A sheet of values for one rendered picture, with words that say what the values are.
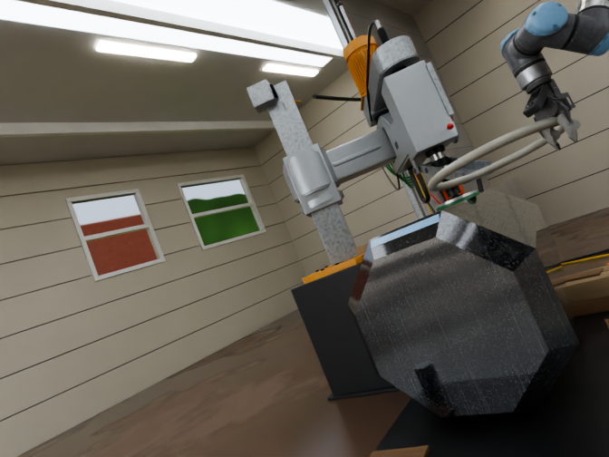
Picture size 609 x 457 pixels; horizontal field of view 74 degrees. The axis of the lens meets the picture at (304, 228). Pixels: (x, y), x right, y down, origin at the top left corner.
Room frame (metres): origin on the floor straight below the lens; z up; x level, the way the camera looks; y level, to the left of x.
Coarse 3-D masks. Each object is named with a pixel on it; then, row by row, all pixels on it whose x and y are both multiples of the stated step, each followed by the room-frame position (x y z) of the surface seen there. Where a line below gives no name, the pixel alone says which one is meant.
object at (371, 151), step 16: (352, 144) 2.62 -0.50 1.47; (368, 144) 2.62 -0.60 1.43; (384, 144) 2.62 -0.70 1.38; (304, 160) 2.55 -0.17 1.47; (320, 160) 2.57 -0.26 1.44; (336, 160) 2.63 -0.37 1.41; (352, 160) 2.62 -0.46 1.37; (368, 160) 2.62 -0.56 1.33; (384, 160) 2.63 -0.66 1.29; (288, 176) 2.63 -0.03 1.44; (304, 176) 2.56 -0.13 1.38; (320, 176) 2.55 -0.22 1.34; (336, 176) 2.63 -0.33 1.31; (352, 176) 2.67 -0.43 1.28; (304, 192) 2.57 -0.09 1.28
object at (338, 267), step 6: (354, 258) 2.40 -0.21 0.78; (360, 258) 2.40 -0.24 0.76; (336, 264) 2.50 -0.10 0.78; (342, 264) 2.45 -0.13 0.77; (348, 264) 2.43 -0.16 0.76; (354, 264) 2.41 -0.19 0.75; (318, 270) 2.79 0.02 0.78; (324, 270) 2.53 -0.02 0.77; (330, 270) 2.51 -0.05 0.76; (336, 270) 2.49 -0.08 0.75; (312, 276) 2.60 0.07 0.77; (318, 276) 2.57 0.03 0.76; (324, 276) 2.55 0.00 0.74; (306, 282) 2.63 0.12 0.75
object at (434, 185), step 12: (540, 120) 1.18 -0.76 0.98; (552, 120) 1.17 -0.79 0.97; (516, 132) 1.16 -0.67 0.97; (528, 132) 1.16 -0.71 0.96; (492, 144) 1.18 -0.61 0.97; (504, 144) 1.18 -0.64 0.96; (540, 144) 1.47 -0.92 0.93; (468, 156) 1.22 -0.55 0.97; (480, 156) 1.21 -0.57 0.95; (516, 156) 1.56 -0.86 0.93; (444, 168) 1.30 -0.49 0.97; (456, 168) 1.26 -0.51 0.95; (492, 168) 1.61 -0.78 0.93; (432, 180) 1.37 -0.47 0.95; (456, 180) 1.60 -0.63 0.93; (468, 180) 1.62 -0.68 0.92
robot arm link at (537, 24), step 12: (540, 12) 1.05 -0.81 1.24; (552, 12) 1.05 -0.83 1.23; (564, 12) 1.05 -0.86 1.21; (528, 24) 1.08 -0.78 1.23; (540, 24) 1.05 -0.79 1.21; (552, 24) 1.05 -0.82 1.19; (564, 24) 1.05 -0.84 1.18; (516, 36) 1.15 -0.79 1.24; (528, 36) 1.10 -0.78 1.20; (540, 36) 1.08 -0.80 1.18; (552, 36) 1.08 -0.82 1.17; (564, 36) 1.07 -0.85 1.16; (516, 48) 1.17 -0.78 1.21; (528, 48) 1.14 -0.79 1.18; (540, 48) 1.13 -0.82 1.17
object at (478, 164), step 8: (480, 160) 1.68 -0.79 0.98; (488, 160) 1.62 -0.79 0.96; (424, 168) 2.14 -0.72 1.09; (432, 168) 1.99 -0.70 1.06; (440, 168) 1.88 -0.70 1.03; (464, 168) 1.88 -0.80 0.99; (472, 168) 1.79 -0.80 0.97; (480, 168) 1.70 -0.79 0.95; (448, 176) 1.81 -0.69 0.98; (456, 176) 1.70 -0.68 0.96; (480, 176) 1.62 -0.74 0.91
